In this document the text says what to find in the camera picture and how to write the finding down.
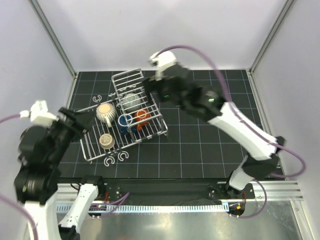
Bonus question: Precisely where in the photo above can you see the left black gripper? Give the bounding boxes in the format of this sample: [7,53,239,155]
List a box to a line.
[46,105,97,163]

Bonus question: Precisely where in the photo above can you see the white ribbed cup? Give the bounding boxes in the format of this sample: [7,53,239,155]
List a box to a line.
[96,103,117,128]

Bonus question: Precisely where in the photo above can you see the orange patterned mug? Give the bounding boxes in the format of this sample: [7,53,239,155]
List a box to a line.
[134,109,151,131]

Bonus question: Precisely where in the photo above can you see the small brown cup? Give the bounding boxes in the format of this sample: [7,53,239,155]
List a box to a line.
[99,133,115,150]

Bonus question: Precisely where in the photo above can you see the grey speckled mug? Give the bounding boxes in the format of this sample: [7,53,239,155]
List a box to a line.
[121,93,141,113]

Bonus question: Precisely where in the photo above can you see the blue mug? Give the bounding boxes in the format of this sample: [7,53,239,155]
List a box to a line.
[117,113,138,136]

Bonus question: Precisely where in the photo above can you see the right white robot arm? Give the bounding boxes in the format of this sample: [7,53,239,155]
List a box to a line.
[142,64,285,198]

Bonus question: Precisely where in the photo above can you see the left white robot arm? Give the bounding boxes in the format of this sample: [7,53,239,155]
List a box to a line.
[14,107,106,240]

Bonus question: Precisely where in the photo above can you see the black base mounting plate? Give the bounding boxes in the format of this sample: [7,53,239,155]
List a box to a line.
[76,177,256,204]

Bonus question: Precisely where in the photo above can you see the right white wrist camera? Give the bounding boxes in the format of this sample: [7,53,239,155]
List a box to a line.
[148,51,177,81]

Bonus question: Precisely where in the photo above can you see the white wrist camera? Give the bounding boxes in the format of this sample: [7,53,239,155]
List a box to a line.
[148,51,177,81]
[19,100,59,127]

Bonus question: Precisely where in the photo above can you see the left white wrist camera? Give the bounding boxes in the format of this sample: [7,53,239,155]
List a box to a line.
[19,100,59,127]

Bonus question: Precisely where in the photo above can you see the silver wire dish rack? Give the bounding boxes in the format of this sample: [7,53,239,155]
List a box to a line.
[80,68,168,167]

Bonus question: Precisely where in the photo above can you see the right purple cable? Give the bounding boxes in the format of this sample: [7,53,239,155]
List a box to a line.
[157,45,307,221]

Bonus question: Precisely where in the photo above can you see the purple cable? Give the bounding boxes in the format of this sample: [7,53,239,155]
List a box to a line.
[0,113,131,240]
[157,45,307,221]

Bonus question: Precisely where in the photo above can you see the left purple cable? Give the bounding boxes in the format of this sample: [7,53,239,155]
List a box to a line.
[0,113,131,240]

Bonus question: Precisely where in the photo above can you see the left aluminium frame post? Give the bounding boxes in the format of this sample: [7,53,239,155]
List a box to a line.
[27,0,77,80]

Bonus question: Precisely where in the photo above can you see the aluminium frame post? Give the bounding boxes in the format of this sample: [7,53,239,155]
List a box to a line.
[248,0,297,76]
[27,0,77,80]

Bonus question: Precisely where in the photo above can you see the right aluminium frame post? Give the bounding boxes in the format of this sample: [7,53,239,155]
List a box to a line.
[248,0,297,76]

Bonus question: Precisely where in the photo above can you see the white slotted cable duct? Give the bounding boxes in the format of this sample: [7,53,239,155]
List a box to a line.
[56,202,229,214]

